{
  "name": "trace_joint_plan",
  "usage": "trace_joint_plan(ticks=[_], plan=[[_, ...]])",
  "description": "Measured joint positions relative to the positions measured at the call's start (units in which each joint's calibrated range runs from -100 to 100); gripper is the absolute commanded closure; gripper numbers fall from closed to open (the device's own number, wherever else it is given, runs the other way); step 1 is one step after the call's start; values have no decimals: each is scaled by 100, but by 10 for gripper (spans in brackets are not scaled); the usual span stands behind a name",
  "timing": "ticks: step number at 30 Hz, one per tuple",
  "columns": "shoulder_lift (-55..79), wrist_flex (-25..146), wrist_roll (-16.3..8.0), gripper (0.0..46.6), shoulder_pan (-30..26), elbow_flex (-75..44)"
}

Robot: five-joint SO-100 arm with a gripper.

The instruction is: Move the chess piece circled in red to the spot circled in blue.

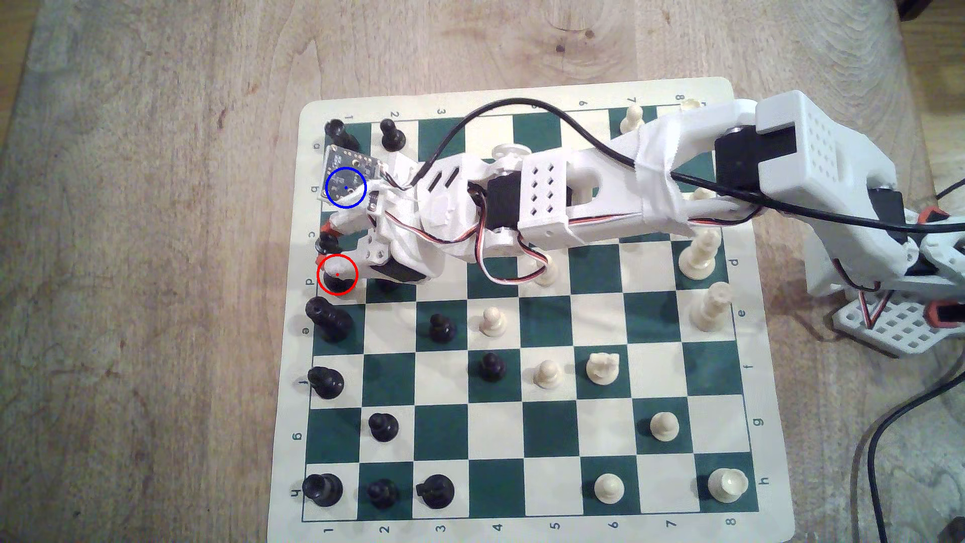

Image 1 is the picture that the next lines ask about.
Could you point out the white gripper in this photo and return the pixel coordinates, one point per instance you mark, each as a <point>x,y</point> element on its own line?
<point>378,255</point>

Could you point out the black queen chess piece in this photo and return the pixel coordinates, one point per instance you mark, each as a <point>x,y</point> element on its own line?
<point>329,243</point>

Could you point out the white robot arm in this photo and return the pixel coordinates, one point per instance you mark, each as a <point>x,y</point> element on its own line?
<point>814,151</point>

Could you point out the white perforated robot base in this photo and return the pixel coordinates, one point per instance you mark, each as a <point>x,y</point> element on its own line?
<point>905,332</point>

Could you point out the black king chess piece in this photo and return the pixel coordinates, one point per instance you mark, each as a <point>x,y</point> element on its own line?
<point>332,321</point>

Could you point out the black rook chess piece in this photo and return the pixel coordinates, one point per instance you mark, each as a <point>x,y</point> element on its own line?
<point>323,489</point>
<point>341,136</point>

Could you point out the black bishop chess piece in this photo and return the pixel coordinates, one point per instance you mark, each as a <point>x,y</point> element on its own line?
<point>328,383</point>

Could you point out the white pawn chess piece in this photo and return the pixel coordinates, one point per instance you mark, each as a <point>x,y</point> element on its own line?
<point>544,275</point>
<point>633,114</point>
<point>549,375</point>
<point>609,489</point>
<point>664,427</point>
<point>494,323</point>

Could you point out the black knight chess piece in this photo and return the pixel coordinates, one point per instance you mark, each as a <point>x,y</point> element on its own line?
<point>436,492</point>

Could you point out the green white chess board mat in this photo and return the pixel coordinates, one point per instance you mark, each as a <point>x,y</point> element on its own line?
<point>550,430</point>

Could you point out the white knight chess piece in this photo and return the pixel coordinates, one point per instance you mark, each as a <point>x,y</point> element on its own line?
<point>602,369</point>

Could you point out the white queen chess piece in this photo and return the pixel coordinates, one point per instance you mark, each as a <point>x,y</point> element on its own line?
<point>699,260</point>

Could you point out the white king chess piece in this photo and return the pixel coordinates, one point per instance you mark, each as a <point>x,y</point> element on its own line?
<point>709,309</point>

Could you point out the white rook chess piece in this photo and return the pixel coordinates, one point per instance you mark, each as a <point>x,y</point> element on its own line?
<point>728,486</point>

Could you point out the orange black clamp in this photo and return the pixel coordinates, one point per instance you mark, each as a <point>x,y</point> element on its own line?
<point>935,215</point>
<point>946,311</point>

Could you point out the gripper camera circuit board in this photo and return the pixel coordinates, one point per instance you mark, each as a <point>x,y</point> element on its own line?
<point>354,162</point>

